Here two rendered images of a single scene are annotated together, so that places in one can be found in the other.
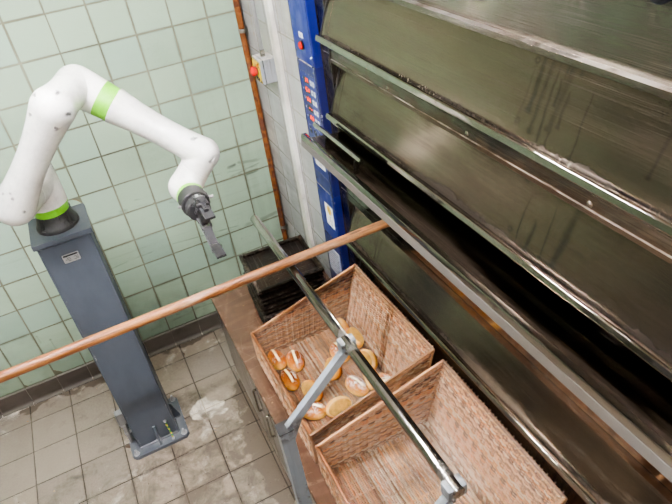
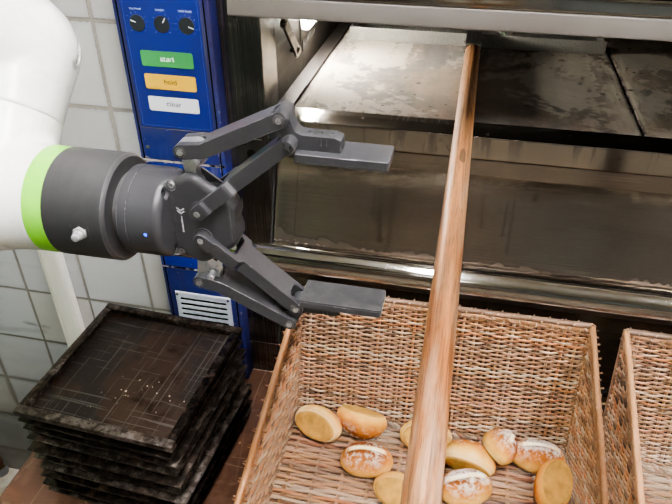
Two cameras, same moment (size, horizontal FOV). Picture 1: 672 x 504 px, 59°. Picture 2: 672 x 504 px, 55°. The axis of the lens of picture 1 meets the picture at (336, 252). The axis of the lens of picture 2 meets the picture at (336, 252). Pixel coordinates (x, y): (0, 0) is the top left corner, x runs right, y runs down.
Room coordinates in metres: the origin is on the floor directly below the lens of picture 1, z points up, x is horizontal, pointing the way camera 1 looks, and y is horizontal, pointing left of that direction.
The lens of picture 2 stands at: (1.24, 0.71, 1.61)
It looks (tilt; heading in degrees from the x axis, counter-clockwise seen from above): 35 degrees down; 303
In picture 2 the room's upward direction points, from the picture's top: straight up
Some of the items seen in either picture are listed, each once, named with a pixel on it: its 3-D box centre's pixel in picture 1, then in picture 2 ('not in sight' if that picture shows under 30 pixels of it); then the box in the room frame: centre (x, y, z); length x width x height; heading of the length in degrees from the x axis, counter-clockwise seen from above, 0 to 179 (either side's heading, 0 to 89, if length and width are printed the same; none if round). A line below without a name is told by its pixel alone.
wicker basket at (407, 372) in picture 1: (337, 354); (424, 452); (1.50, 0.05, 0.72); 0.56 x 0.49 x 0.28; 22
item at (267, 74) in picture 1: (264, 68); not in sight; (2.45, 0.18, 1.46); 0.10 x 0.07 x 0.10; 21
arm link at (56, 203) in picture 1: (39, 189); not in sight; (1.87, 0.98, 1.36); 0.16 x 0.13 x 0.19; 172
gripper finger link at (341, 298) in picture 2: (218, 250); (343, 298); (1.48, 0.35, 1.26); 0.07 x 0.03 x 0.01; 21
